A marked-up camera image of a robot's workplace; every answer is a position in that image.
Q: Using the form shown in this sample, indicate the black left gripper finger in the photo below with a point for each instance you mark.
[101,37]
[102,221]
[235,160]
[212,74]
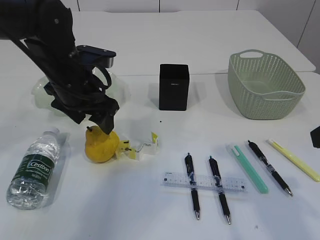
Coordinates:
[76,116]
[104,120]

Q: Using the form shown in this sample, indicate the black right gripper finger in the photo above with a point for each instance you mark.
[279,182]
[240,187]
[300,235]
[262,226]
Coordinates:
[315,137]

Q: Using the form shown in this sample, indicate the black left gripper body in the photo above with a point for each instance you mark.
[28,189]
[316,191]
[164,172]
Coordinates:
[74,86]

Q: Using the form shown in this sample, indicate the yellow pear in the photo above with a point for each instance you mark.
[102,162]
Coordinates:
[100,147]

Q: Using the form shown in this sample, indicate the teal green pen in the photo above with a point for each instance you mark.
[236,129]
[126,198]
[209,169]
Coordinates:
[249,169]

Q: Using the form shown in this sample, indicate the clear water bottle green label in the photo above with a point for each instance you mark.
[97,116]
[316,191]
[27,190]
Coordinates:
[28,187]

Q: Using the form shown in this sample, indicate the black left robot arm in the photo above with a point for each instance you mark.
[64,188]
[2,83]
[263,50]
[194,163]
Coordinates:
[20,19]

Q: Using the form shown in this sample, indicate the yellow pen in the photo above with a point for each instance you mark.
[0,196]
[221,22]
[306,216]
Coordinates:
[303,166]

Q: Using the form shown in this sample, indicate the green wavy glass plate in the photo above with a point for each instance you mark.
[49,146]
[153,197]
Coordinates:
[119,91]

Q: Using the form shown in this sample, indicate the black gel pen right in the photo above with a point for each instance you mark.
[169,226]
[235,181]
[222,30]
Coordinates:
[254,147]

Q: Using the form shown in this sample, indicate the black gel pen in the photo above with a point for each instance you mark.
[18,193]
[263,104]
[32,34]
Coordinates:
[194,192]
[221,194]
[254,147]

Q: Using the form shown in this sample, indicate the green plastic woven basket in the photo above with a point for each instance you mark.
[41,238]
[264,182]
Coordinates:
[265,87]

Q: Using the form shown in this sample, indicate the black square pen holder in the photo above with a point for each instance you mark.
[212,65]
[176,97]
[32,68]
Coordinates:
[174,80]

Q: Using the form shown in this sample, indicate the black gel pen left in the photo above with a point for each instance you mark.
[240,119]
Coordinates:
[194,192]

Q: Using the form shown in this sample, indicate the black gel pen middle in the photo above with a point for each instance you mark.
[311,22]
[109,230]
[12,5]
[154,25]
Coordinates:
[221,194]

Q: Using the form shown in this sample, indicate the transparent plastic ruler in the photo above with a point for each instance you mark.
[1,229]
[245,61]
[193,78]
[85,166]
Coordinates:
[203,182]

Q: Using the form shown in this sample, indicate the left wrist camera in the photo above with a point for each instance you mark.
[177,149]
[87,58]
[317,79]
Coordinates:
[89,55]

